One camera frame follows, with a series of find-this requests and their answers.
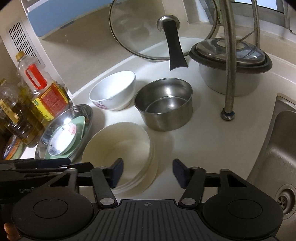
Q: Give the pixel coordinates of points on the colourful woven mat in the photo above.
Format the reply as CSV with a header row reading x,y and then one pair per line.
x,y
13,149

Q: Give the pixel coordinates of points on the glass pot lid black handle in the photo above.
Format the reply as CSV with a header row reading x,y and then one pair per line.
x,y
162,30

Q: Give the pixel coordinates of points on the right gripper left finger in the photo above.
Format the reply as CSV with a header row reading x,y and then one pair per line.
x,y
104,180

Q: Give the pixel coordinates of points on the green square plate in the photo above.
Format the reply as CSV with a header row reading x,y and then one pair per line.
x,y
80,123

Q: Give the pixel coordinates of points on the left hand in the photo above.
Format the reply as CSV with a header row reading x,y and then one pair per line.
x,y
12,233

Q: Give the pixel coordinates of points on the steel dish rack frame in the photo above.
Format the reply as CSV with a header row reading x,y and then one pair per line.
x,y
227,112

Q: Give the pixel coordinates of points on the soy sauce bottle red handle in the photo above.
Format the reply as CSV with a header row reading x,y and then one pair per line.
x,y
48,97

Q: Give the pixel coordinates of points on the blue white appliance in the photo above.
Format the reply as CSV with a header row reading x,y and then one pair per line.
x,y
46,17

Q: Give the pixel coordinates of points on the small floral saucer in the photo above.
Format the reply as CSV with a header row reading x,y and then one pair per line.
x,y
62,139

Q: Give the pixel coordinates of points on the white plastic bowl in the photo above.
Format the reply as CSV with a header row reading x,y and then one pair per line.
x,y
132,144

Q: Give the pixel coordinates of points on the large steel round tray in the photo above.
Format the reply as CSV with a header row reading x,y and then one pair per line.
x,y
73,112

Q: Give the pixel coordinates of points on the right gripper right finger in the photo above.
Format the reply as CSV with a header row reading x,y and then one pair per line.
x,y
192,181

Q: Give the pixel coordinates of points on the stainless steel bowl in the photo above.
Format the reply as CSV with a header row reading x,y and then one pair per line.
x,y
165,104

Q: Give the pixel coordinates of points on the white floral ceramic bowl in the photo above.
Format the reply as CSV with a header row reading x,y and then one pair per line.
x,y
114,92

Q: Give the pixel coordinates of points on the stainless steel sink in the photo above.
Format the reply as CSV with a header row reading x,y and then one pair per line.
x,y
274,169

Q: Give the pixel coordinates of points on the cooking oil bottle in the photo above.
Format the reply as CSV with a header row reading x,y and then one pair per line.
x,y
20,116

